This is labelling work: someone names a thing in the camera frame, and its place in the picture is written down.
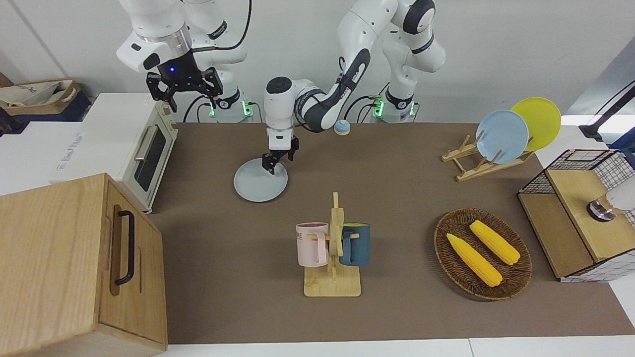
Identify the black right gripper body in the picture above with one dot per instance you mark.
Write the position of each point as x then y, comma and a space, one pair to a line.
181, 74

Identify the small blue dome bell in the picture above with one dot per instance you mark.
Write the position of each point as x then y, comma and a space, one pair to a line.
342, 128

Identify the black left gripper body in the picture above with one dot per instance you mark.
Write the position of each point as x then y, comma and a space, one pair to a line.
282, 152

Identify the yellow plate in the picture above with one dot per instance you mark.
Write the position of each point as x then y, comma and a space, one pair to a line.
543, 119

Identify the black stand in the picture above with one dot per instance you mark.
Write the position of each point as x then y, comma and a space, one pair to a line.
593, 131

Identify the wooden cabinet box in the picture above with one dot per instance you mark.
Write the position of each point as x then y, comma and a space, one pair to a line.
54, 263

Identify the white toaster oven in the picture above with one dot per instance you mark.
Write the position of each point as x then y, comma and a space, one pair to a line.
99, 144

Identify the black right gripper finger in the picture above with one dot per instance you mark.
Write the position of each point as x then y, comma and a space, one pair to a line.
214, 103
173, 105

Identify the cream toaster oven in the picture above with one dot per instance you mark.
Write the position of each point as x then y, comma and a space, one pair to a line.
149, 158

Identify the light blue plate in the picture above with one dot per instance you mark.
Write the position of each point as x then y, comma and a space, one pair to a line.
502, 136

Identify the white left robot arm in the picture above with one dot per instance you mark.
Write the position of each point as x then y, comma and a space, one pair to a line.
357, 34

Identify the pink mug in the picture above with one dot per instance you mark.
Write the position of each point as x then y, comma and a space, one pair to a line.
310, 245

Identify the dark blue mug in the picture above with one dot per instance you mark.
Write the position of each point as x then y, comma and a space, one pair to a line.
359, 245

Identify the gray plate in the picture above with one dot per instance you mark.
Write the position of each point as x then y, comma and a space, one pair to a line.
255, 187

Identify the wooden mug stand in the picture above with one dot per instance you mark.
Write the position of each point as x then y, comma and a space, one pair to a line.
332, 285

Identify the wooden plate rack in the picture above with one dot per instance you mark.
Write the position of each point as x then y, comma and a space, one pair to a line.
476, 171

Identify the white cylinder bottle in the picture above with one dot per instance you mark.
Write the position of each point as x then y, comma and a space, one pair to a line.
622, 198

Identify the brown table mat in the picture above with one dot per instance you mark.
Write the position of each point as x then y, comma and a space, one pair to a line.
397, 208

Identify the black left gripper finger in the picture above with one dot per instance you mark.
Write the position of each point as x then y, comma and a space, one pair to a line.
292, 151
271, 166

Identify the yellow corn cob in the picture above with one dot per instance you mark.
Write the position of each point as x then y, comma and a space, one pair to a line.
494, 242
474, 260

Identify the cardboard box with bag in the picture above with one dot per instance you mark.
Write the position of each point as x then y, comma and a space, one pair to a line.
39, 94

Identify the brown wicker basket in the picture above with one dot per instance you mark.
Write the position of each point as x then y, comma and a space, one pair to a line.
456, 267

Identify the wooden shelf insert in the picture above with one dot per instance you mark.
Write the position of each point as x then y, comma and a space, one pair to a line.
570, 198

